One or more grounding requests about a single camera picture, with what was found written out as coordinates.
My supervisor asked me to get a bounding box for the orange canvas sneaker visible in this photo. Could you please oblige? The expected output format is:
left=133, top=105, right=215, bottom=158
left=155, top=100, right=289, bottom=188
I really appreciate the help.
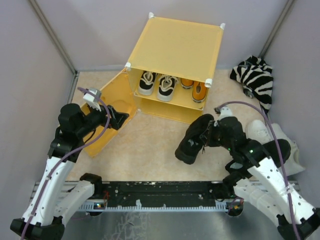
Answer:
left=192, top=81, right=207, bottom=103
left=180, top=78, right=194, bottom=90

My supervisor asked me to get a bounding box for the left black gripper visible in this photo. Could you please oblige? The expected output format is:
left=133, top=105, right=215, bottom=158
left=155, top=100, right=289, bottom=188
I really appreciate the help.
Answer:
left=76, top=101, right=129, bottom=138

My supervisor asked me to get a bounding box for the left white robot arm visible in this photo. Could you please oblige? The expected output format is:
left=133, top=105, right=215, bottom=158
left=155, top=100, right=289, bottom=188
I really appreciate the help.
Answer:
left=10, top=103, right=130, bottom=240

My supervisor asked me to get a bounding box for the black white canvas sneaker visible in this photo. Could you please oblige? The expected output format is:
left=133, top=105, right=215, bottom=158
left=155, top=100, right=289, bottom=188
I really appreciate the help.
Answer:
left=138, top=71, right=158, bottom=96

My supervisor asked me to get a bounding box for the yellow plastic shoe cabinet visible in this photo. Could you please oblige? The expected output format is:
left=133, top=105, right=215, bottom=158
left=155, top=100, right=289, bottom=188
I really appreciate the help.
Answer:
left=125, top=13, right=225, bottom=124

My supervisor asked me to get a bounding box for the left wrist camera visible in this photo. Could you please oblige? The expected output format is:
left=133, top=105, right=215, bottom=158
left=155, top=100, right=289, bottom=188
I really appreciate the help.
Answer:
left=82, top=88, right=102, bottom=112

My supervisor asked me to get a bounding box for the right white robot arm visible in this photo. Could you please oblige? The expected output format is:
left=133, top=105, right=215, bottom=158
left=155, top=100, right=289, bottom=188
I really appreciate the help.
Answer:
left=200, top=116, right=320, bottom=240

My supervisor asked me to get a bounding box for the zebra striped cloth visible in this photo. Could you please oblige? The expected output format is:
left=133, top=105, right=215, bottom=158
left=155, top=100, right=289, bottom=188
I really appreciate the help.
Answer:
left=229, top=55, right=274, bottom=113

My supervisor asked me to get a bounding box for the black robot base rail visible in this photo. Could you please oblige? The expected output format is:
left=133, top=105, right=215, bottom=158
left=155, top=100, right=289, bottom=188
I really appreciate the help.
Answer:
left=32, top=173, right=301, bottom=217

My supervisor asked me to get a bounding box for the black chunky sneaker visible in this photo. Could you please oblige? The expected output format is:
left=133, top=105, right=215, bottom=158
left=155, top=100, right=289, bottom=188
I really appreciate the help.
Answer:
left=225, top=139, right=291, bottom=178
left=174, top=113, right=214, bottom=165

